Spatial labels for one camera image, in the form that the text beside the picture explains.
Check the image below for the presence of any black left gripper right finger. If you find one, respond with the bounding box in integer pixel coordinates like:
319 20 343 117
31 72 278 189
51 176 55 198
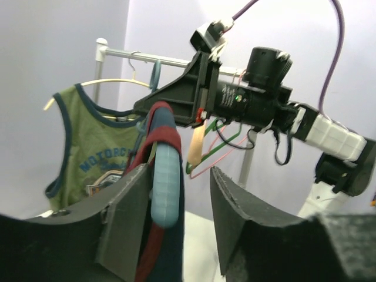
210 167 375 281

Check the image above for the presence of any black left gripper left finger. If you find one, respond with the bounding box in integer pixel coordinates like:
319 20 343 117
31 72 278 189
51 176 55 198
1 164 152 281

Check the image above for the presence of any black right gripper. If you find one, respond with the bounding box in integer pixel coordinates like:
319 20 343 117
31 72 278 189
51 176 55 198
133 51 277 130

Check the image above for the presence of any beige wooden hanger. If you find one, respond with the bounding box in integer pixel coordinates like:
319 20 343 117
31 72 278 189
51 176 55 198
187 123 206 166

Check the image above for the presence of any navy blue garment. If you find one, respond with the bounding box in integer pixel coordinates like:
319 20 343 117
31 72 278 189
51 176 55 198
126 102 184 281

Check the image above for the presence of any green plastic hanger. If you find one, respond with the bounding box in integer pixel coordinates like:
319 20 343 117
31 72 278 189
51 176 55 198
199 119 242 164

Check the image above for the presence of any pink wire hanger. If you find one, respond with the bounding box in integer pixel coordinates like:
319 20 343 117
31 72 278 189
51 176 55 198
189 73 250 180

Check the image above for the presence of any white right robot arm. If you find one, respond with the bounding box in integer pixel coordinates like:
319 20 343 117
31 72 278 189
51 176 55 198
133 47 375 218

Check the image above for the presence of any cream plastic hanger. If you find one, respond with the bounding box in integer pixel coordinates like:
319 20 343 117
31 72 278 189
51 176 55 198
43 51 152 112

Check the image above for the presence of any teal blue hanger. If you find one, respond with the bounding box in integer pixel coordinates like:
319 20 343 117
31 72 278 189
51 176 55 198
147 60 180 229

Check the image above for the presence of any olive green garment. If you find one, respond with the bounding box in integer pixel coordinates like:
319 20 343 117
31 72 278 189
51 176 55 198
45 84 144 211

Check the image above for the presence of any metal clothes rack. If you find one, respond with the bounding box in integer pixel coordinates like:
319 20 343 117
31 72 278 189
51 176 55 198
91 38 250 174

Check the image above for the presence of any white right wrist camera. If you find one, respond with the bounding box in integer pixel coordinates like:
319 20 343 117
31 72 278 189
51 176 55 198
190 18 234 62

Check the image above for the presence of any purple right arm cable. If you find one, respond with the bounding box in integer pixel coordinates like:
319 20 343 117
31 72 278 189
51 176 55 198
231 0 346 124

